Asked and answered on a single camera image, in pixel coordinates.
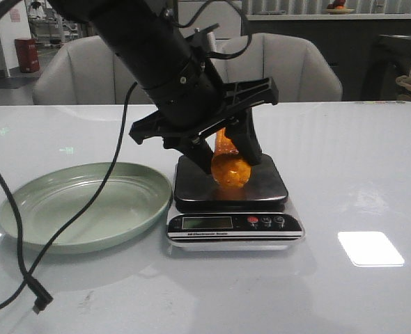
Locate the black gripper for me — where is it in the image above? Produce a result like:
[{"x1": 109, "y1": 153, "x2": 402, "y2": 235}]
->
[{"x1": 130, "y1": 59, "x2": 279, "y2": 174}]

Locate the orange corn cob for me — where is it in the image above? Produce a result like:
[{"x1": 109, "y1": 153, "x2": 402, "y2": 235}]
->
[{"x1": 211, "y1": 128, "x2": 251, "y2": 189}]

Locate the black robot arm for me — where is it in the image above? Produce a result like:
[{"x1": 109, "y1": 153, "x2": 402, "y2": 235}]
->
[{"x1": 52, "y1": 1, "x2": 279, "y2": 173}]

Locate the black silver kitchen scale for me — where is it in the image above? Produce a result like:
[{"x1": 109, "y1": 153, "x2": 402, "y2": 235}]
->
[{"x1": 166, "y1": 154, "x2": 305, "y2": 251}]

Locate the pale green round plate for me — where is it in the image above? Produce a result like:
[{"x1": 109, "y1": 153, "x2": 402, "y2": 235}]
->
[{"x1": 13, "y1": 162, "x2": 171, "y2": 254}]

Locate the grey armchair on right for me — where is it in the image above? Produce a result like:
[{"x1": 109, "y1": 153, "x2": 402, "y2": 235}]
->
[{"x1": 214, "y1": 33, "x2": 343, "y2": 102}]

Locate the grey armchair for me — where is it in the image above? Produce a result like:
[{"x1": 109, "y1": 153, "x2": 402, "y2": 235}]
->
[
  {"x1": 214, "y1": 33, "x2": 343, "y2": 102},
  {"x1": 32, "y1": 35, "x2": 154, "y2": 105}
]

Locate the grey armchair on left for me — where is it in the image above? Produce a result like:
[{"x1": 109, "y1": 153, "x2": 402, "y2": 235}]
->
[{"x1": 32, "y1": 35, "x2": 154, "y2": 105}]

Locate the dark counter with white top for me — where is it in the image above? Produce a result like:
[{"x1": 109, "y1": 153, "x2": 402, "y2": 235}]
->
[{"x1": 249, "y1": 13, "x2": 411, "y2": 101}]

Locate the fruit bowl on counter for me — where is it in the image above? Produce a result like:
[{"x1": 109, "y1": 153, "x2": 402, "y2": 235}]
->
[{"x1": 325, "y1": 0, "x2": 355, "y2": 15}]

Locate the dark appliance at right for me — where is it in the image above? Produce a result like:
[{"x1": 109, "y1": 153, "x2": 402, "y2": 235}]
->
[{"x1": 360, "y1": 35, "x2": 411, "y2": 101}]

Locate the red bin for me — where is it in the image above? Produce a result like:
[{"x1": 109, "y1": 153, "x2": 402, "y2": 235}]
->
[{"x1": 15, "y1": 38, "x2": 40, "y2": 73}]

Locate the black dangling cable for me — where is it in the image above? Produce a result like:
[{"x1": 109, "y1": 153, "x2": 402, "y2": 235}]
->
[{"x1": 0, "y1": 80, "x2": 139, "y2": 317}]

